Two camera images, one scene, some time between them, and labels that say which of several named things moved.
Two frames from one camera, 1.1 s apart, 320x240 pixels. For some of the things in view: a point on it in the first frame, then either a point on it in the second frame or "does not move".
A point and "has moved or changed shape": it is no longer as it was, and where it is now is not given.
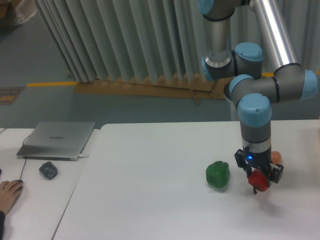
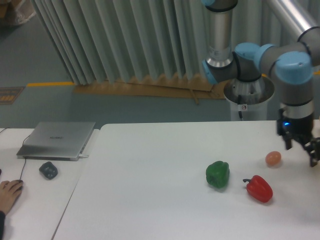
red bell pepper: x=258 y=180 has moved or changed shape
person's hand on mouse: x=9 y=192 does not move
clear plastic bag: x=24 y=9 does not move
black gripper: x=262 y=160 -> x=299 y=128
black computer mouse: x=21 y=187 does not move
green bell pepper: x=217 y=174 does not move
